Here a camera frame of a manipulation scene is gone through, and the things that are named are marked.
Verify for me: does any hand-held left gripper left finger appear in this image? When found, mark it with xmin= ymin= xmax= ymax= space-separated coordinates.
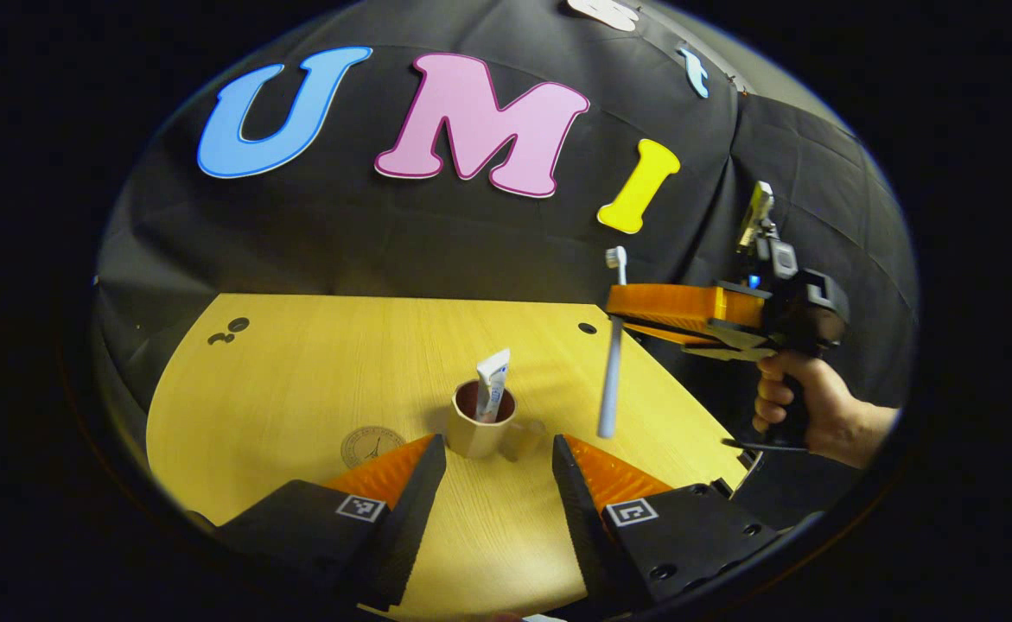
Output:
xmin=186 ymin=434 xmax=448 ymax=610

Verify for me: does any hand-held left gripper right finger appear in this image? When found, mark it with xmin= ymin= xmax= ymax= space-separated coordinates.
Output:
xmin=551 ymin=435 xmax=796 ymax=610

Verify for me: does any round cork coaster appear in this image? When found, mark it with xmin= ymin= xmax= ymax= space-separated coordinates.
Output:
xmin=341 ymin=425 xmax=408 ymax=470

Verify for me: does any beige cup with handle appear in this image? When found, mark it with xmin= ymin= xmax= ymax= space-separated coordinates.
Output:
xmin=447 ymin=380 xmax=550 ymax=461

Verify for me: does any white toothbrush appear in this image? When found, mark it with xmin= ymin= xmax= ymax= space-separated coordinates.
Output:
xmin=596 ymin=246 xmax=629 ymax=440

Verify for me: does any white toothpaste tube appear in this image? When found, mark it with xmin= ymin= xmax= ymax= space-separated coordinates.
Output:
xmin=474 ymin=348 xmax=512 ymax=424

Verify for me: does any wooden desktop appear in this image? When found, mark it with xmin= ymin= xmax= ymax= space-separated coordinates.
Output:
xmin=145 ymin=292 xmax=761 ymax=619

